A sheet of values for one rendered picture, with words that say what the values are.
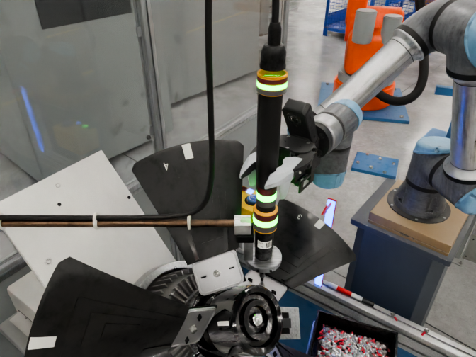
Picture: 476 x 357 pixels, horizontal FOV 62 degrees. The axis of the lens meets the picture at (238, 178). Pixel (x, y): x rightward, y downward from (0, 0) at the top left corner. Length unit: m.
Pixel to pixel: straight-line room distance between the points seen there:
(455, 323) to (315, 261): 1.69
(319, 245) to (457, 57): 0.49
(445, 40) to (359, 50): 3.45
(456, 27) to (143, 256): 0.81
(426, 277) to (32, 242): 1.07
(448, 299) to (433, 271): 1.27
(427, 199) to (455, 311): 1.35
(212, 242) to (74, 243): 0.29
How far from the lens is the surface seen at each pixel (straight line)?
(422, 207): 1.31
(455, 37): 0.95
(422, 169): 1.25
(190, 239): 0.77
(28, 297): 1.22
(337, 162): 0.88
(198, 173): 0.78
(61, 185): 0.90
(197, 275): 0.77
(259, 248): 0.74
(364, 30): 4.29
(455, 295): 2.66
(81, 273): 0.59
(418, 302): 1.44
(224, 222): 0.71
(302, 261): 0.89
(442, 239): 1.28
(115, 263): 0.91
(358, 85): 0.99
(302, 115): 0.66
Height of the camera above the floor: 1.81
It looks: 34 degrees down
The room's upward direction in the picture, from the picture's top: straight up
